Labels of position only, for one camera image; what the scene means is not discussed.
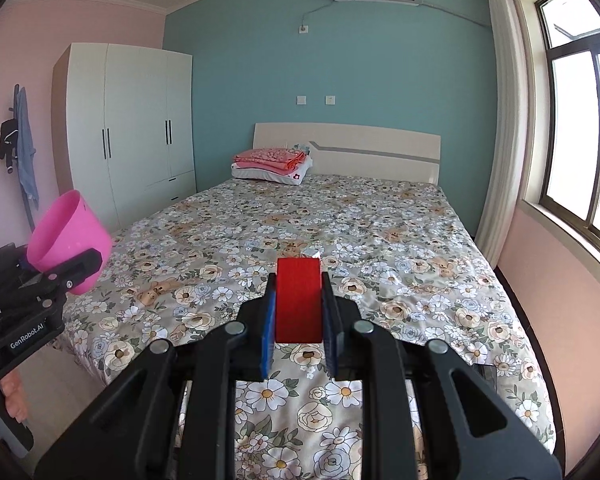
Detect red block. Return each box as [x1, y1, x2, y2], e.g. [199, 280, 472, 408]
[275, 256, 323, 343]

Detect beige bed headboard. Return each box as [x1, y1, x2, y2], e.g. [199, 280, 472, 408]
[252, 122, 442, 186]

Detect black hanging garment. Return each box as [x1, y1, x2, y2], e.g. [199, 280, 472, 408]
[0, 119, 21, 175]

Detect white pillow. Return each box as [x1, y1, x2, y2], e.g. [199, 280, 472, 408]
[231, 156, 315, 186]

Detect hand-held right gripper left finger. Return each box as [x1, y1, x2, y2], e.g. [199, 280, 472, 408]
[37, 272, 279, 480]

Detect window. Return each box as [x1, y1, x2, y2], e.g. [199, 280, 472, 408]
[517, 0, 600, 266]

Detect folded pink blanket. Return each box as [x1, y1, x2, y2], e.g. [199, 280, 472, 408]
[232, 147, 308, 172]

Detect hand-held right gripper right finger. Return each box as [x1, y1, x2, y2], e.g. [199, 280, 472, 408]
[321, 271, 563, 480]

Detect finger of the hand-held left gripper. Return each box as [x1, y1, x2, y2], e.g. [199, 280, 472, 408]
[35, 249, 104, 311]
[0, 242, 46, 308]

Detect pink plastic cup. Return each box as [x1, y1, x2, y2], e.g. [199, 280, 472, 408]
[27, 191, 113, 297]

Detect clothes on coat stand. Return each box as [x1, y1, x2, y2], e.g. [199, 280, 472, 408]
[7, 84, 37, 235]

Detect white wardrobe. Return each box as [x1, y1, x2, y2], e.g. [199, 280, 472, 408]
[51, 42, 197, 233]

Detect bed with floral duvet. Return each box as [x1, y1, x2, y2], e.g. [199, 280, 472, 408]
[62, 174, 556, 480]

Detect air conditioner power cable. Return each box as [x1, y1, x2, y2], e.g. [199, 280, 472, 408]
[302, 1, 333, 27]

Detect white curtain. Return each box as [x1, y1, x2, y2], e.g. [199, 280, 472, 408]
[475, 0, 533, 263]

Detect person's left hand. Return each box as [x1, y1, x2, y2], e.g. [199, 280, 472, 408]
[1, 375, 29, 421]

